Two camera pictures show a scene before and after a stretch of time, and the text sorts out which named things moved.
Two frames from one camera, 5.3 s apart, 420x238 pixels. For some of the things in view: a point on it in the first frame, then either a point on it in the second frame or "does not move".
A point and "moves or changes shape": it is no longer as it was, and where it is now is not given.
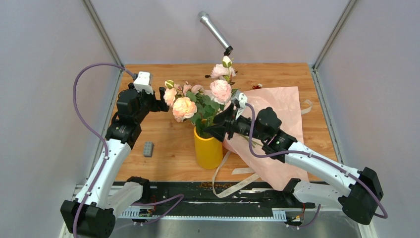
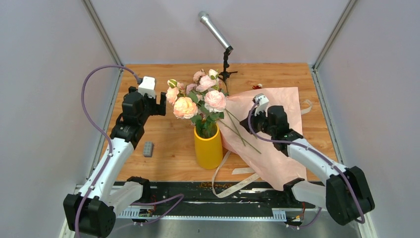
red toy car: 259,86 does not move
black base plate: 202,195 does not move
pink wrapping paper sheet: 276,173 does not move
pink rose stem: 220,90 moves or changes shape
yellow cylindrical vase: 209,151 does not move
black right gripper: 219,132 → 245,123
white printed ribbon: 238,171 does not move
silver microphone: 205,19 does not move
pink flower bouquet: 193,100 moves or changes shape
